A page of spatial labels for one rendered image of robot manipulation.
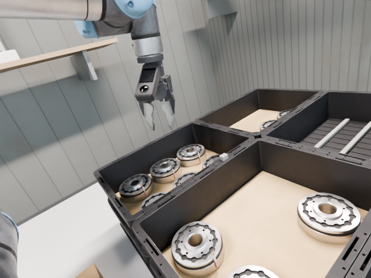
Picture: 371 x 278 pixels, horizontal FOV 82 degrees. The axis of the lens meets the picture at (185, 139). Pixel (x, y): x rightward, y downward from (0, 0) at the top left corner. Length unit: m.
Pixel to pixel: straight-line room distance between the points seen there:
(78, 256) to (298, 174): 0.69
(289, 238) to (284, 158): 0.19
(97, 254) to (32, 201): 1.83
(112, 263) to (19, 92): 1.85
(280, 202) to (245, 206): 0.08
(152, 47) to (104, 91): 1.87
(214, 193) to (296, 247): 0.20
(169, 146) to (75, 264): 0.46
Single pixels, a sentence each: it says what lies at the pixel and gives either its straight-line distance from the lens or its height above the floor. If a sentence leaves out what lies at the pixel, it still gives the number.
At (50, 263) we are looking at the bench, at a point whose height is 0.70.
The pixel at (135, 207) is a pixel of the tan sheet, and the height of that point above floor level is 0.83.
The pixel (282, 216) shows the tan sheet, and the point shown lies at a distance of 0.54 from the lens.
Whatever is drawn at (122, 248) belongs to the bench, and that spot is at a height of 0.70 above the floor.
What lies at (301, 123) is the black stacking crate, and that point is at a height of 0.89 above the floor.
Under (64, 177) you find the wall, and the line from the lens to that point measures 2.51.
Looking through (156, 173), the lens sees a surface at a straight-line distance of 0.70.
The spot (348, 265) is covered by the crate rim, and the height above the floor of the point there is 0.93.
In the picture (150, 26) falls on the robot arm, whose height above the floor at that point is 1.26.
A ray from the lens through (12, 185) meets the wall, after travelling 2.49.
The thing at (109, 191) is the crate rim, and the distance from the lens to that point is 0.58.
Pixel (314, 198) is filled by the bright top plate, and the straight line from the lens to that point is 0.54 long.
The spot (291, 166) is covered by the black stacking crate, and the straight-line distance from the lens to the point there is 0.60.
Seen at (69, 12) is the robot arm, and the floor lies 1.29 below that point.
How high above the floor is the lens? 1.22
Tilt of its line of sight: 25 degrees down
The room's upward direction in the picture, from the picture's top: 15 degrees counter-clockwise
